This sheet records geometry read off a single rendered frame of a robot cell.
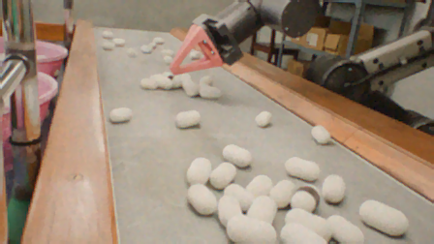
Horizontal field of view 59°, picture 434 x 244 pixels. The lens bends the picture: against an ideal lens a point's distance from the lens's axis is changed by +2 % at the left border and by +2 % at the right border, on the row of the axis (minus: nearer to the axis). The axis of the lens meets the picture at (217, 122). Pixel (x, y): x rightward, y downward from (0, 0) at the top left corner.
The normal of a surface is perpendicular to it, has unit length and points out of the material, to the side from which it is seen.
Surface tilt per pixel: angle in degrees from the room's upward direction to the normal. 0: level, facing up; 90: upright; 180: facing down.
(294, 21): 97
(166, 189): 0
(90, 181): 0
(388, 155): 45
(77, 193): 0
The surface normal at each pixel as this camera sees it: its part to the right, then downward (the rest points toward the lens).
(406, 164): -0.59, -0.66
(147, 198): 0.11, -0.94
